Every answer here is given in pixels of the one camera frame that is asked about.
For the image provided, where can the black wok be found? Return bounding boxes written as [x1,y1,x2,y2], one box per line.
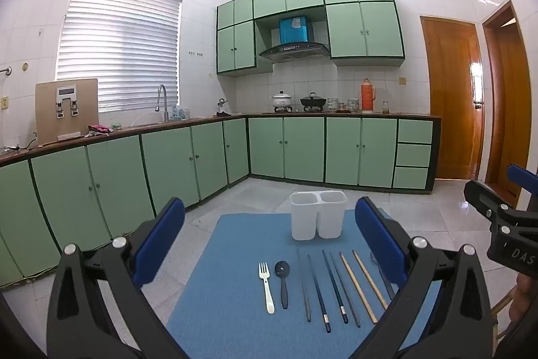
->
[300,92,328,111]

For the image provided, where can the wooden chopstick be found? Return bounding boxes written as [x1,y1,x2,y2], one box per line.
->
[352,250,389,310]
[339,253,379,325]

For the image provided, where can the metal spoon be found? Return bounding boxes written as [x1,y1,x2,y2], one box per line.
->
[369,252,396,300]

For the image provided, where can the wooden door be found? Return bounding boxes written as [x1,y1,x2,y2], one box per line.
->
[420,16,484,180]

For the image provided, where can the gas stove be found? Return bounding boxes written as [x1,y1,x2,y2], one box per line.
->
[263,107,333,115]

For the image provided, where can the wooden table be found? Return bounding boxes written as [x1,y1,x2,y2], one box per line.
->
[492,292,515,343]

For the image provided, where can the range hood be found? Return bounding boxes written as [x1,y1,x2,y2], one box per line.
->
[258,16,331,63]

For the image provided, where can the white fork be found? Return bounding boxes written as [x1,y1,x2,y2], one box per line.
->
[258,261,276,315]

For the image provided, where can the green wall cabinets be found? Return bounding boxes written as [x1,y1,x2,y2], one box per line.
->
[216,0,405,76]

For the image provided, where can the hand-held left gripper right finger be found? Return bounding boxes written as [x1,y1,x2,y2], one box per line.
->
[355,197,498,359]

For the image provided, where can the black spoon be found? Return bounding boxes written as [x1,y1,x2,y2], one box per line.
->
[274,260,291,310]

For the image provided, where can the white window blind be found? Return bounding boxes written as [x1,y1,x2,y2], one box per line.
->
[56,0,183,111]

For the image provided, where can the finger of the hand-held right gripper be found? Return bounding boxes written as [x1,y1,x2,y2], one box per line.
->
[506,164,538,193]
[463,179,516,232]

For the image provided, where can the person's right hand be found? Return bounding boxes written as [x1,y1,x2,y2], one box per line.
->
[508,273,538,327]

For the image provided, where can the wooden door frame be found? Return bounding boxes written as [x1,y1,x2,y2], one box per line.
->
[481,0,534,208]

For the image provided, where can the white utensil holder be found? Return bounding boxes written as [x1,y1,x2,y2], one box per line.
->
[290,191,348,241]

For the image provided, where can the metal faucet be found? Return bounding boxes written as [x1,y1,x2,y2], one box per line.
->
[157,85,169,122]

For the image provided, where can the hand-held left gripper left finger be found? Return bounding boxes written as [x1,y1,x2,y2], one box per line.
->
[46,197,188,359]

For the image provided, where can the blue table mat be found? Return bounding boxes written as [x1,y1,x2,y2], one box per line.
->
[166,212,444,359]

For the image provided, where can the white cooking pot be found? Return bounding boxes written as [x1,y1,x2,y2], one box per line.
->
[272,91,293,112]

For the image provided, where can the orange thermos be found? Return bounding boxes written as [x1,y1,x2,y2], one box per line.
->
[360,78,376,114]

